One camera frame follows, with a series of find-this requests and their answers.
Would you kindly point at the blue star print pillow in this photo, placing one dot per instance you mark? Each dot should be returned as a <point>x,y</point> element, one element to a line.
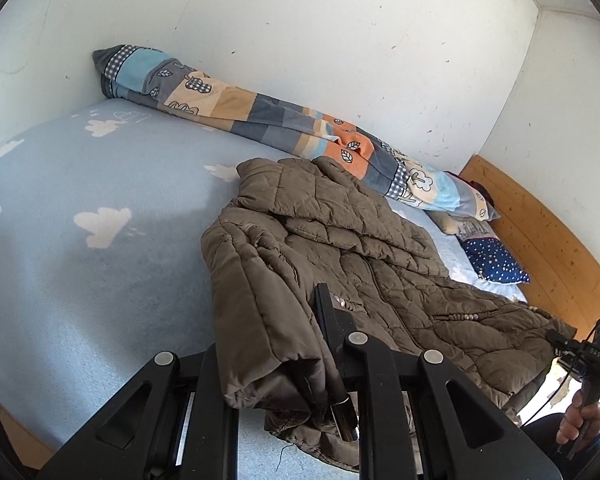
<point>495,260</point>

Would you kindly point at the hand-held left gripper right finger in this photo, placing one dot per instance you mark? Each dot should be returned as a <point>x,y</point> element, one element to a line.
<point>330,330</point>

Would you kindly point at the wooden headboard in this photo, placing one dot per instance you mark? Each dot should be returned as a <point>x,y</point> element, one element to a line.
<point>555,240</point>

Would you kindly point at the beige pillow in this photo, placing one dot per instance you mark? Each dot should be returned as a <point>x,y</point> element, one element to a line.
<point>445,221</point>

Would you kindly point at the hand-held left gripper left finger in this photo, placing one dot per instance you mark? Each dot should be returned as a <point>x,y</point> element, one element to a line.
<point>205,435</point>

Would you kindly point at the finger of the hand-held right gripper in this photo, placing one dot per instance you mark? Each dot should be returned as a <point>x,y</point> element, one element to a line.
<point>560,342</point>

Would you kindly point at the dark red cloth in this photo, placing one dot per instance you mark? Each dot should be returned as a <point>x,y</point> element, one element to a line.
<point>480,191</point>

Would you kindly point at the person's dark trousers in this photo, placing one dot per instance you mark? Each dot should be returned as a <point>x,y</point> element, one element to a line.
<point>540,445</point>

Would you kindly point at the person's right hand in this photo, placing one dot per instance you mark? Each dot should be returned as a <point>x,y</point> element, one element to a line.
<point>572,417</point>

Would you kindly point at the brown quilted hooded jacket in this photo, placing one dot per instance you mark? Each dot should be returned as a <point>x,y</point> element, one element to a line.
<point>380,270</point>

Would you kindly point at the light blue cloud bed sheet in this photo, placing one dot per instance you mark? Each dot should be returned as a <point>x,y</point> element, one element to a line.
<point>80,270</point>

